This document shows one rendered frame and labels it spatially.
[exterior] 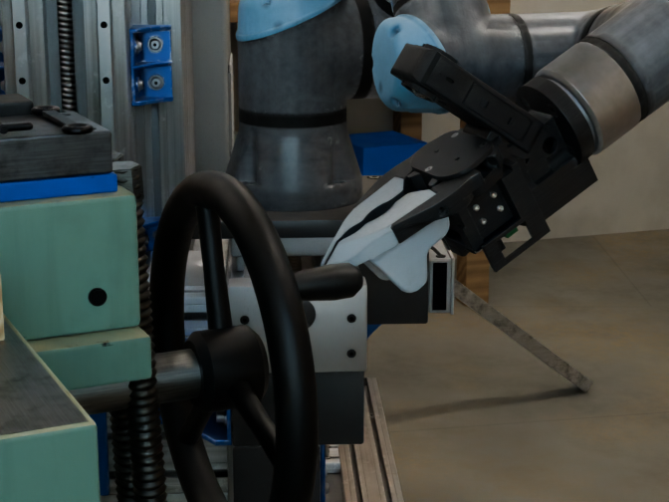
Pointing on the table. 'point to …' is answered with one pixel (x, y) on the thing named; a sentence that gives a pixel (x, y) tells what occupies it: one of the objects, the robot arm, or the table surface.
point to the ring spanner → (62, 120)
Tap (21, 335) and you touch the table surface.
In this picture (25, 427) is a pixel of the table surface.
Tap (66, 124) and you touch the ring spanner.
